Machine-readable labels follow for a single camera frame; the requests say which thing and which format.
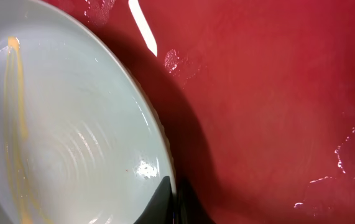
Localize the red plastic tray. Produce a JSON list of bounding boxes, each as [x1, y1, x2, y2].
[[53, 0, 355, 223]]

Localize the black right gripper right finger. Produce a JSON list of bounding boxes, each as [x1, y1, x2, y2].
[[177, 180, 215, 224]]

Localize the light blue plate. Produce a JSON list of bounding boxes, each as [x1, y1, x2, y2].
[[0, 1, 176, 223]]

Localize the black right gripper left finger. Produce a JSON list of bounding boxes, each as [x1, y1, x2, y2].
[[134, 176, 174, 224]]

